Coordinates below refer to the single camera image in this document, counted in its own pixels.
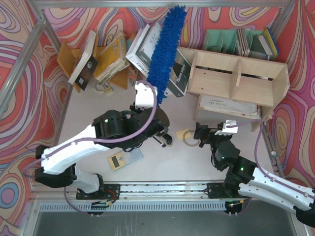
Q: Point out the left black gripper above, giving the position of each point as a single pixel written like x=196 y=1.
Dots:
x=158 y=127

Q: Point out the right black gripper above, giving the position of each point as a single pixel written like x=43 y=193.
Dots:
x=206 y=134

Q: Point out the blue microfiber duster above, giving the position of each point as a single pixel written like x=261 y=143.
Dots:
x=165 y=51

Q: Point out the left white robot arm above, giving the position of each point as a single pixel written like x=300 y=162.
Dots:
x=126 y=130

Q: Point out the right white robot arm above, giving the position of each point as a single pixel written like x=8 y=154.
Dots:
x=247 y=178

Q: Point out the light wooden bookshelf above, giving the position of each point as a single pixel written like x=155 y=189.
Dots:
x=261 y=82

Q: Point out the masking tape roll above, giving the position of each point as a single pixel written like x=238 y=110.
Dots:
x=188 y=138

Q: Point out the yellow sticky note pad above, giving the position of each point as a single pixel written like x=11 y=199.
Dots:
x=180 y=133

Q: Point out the beige black stapler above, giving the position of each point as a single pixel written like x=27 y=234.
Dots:
x=166 y=139

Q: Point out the spiral notebook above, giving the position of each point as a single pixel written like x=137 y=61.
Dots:
x=230 y=107

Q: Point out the pens in cup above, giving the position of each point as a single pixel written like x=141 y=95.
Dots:
x=134 y=75

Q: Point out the Twins story book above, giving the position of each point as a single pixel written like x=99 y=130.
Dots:
x=179 y=76

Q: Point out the brass padlock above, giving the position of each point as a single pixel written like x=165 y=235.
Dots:
x=103 y=88

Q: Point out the yellow calculator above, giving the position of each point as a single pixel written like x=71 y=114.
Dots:
x=122 y=159

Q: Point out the white Czekolada book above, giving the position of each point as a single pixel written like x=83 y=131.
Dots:
x=143 y=46

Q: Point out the stack of yellow books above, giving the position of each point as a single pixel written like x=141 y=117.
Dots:
x=112 y=59

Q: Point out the black white paperback book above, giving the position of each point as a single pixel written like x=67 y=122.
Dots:
x=85 y=63

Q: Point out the yellow wooden book stand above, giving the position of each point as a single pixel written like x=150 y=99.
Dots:
x=66 y=58

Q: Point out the green desk organizer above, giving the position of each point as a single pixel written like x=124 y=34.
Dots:
x=226 y=41

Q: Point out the brown notebooks in organizer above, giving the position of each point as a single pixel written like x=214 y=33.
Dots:
x=243 y=42

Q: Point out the blue yellow book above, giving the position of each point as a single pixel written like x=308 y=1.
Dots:
x=271 y=42

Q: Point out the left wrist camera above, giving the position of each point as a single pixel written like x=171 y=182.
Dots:
x=144 y=96

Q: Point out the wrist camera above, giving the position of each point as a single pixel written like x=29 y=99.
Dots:
x=144 y=96
x=227 y=128

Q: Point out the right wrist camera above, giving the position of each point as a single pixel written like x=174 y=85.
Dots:
x=227 y=128

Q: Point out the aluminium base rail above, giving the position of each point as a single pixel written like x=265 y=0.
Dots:
x=154 y=196

